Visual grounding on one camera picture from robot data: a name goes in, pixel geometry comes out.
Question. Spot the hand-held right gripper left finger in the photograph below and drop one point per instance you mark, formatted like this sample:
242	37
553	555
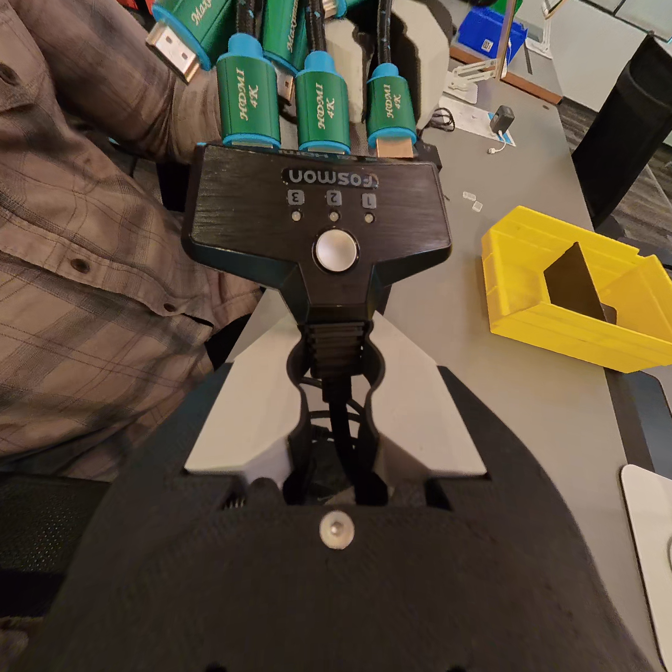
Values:
241	420

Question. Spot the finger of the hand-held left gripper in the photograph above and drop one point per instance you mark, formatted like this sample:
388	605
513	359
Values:
428	52
346	68

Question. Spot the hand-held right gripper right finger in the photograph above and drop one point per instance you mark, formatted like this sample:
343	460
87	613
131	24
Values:
425	420

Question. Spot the black hdmi switch box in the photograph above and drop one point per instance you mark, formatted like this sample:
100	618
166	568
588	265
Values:
315	210

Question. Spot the yellow plastic bin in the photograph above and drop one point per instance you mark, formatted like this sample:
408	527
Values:
525	304

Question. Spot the blue plastic bin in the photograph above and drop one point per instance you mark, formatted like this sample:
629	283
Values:
488	31

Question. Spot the white paper sheet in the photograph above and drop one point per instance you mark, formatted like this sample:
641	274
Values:
472	118

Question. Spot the green plastic bin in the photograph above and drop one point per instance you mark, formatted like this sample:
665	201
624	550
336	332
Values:
506	6

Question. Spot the small black cube charger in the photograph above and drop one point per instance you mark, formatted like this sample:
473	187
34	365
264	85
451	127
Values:
502	119

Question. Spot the black power adapter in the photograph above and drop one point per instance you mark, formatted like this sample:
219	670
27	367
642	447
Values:
429	156

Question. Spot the wood-edged desk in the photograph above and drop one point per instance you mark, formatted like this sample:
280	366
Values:
530	84

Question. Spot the white tablet stand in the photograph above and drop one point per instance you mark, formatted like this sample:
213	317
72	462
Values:
651	551

